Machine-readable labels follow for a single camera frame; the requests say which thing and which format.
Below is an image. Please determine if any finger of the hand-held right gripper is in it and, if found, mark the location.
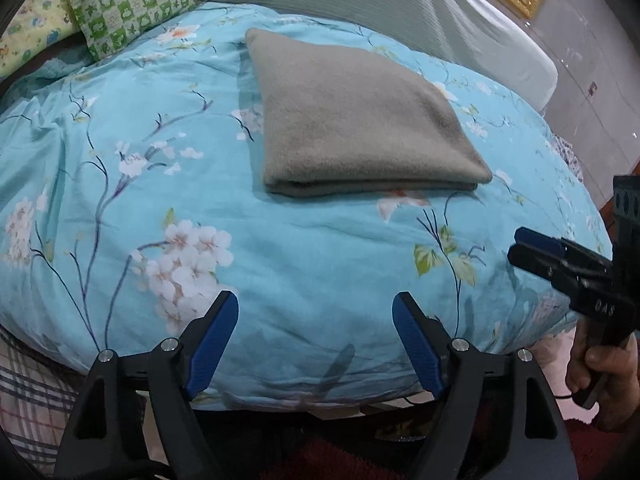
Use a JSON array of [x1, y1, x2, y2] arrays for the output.
[[507, 244, 596, 293], [515, 226, 615, 273]]

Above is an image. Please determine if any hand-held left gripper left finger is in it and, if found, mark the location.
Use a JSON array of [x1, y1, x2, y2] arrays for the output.
[[54, 290, 240, 480]]

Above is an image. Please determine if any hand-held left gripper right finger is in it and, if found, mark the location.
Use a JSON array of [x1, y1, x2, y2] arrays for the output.
[[392, 291, 581, 480]]

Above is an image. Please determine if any grey towel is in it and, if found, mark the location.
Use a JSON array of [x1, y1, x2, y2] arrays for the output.
[[244, 27, 493, 198]]

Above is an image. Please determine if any person's right hand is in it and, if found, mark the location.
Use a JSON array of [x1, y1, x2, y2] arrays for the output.
[[567, 332, 640, 433]]

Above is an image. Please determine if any grey floral bed sheet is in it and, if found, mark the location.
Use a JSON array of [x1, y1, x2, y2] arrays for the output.
[[550, 132, 586, 183]]

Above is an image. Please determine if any blue floral duvet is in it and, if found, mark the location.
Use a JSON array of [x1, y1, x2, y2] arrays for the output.
[[0, 0, 613, 411]]

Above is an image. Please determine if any plaid bed sheet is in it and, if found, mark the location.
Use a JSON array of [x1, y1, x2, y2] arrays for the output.
[[0, 327, 101, 461]]

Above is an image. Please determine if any green checked pillow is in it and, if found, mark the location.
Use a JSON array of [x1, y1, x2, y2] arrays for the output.
[[67, 0, 197, 61]]

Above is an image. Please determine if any yellow printed pillow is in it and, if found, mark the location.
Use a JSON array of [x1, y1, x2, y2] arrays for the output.
[[0, 0, 131, 78]]

